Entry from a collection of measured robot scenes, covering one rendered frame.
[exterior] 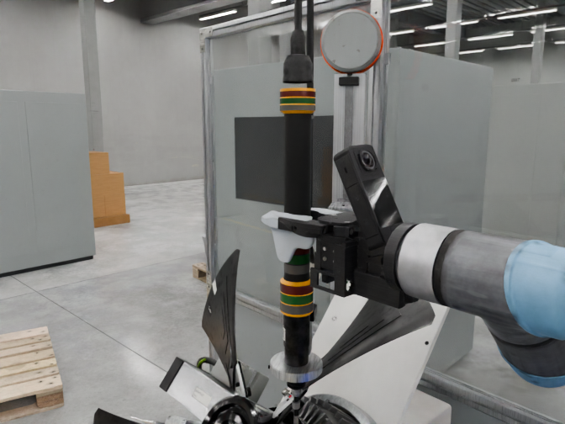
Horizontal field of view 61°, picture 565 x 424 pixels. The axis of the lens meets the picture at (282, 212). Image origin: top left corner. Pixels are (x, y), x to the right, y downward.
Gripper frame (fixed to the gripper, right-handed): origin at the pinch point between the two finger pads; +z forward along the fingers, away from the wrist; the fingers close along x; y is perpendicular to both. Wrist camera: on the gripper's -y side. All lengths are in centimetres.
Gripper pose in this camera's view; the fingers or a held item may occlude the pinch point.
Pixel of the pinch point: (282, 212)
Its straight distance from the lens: 63.6
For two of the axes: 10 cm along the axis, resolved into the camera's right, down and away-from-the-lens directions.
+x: 7.4, -1.2, 6.6
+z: -6.7, -1.3, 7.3
